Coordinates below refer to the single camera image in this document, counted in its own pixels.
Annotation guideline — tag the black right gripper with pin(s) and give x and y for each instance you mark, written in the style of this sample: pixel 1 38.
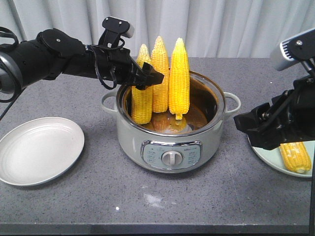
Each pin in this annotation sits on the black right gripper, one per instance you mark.
pixel 291 118

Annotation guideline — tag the light green round plate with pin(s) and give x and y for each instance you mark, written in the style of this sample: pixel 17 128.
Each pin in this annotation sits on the light green round plate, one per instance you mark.
pixel 274 159

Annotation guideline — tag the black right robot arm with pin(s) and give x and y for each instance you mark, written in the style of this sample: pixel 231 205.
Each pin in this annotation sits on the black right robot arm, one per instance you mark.
pixel 290 117

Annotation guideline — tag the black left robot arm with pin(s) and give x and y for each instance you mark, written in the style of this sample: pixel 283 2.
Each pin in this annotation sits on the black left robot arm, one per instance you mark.
pixel 53 52

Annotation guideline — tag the white round plate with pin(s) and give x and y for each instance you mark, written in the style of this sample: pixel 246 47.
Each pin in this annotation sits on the white round plate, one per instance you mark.
pixel 39 150

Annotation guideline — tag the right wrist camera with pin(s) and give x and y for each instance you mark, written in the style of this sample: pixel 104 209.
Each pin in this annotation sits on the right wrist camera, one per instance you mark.
pixel 298 48

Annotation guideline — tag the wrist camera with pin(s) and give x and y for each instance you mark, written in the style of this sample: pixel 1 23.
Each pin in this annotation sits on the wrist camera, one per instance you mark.
pixel 118 28
pixel 298 48

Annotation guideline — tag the grey pleated curtain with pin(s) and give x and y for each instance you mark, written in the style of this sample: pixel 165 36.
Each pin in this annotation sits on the grey pleated curtain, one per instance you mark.
pixel 209 28

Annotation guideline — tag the bright yellow corn cob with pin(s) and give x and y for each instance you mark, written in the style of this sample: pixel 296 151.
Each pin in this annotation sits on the bright yellow corn cob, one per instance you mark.
pixel 179 81

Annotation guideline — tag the pale yellow corn cob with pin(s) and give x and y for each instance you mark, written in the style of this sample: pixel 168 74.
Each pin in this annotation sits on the pale yellow corn cob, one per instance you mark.
pixel 141 100

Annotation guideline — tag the white-speckled yellow corn cob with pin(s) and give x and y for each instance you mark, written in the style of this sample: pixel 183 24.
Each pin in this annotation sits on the white-speckled yellow corn cob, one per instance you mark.
pixel 295 157

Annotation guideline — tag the light green electric cooking pot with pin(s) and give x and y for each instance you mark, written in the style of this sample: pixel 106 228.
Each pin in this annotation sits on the light green electric cooking pot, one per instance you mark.
pixel 167 145

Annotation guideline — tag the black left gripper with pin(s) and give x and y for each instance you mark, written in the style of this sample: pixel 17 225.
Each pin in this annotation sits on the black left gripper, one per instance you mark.
pixel 117 66

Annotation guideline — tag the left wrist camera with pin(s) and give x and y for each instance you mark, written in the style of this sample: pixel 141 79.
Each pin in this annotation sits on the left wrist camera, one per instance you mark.
pixel 118 28

